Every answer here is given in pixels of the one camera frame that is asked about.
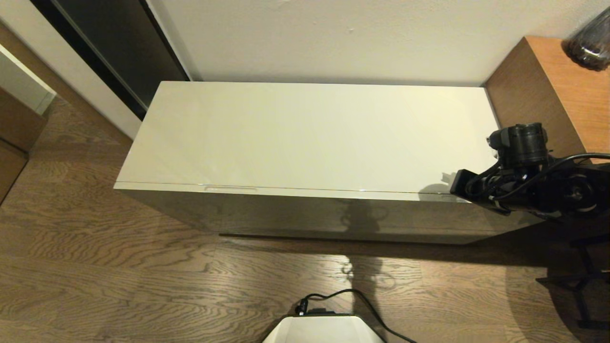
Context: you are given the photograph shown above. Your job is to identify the brown wooden desk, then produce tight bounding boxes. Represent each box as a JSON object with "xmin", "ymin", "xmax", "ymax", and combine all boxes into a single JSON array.
[{"xmin": 484, "ymin": 36, "xmax": 610, "ymax": 165}]

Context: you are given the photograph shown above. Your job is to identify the dark door panel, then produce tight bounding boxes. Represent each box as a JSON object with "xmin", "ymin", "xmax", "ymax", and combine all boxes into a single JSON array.
[{"xmin": 31, "ymin": 0, "xmax": 191, "ymax": 122}]

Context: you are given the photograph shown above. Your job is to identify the wooden cabinet with white top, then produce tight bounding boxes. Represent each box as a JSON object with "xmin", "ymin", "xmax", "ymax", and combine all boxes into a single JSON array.
[{"xmin": 0, "ymin": 43, "xmax": 58, "ymax": 205}]

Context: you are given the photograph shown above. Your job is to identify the beige glossy cabinet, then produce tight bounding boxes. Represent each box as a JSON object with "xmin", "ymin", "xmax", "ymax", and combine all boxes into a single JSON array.
[{"xmin": 114, "ymin": 81, "xmax": 544, "ymax": 246}]

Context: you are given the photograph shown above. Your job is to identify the dark glass vase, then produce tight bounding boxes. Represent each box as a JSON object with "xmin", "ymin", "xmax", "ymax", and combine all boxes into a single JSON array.
[{"xmin": 561, "ymin": 7, "xmax": 610, "ymax": 72}]

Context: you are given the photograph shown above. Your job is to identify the black metal stand legs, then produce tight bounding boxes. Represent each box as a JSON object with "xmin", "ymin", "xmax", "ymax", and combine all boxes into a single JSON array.
[{"xmin": 536, "ymin": 233, "xmax": 610, "ymax": 332}]

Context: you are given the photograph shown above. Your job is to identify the black power cable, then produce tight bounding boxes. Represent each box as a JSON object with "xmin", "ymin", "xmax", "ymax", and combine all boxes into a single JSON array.
[{"xmin": 295, "ymin": 289, "xmax": 417, "ymax": 343}]

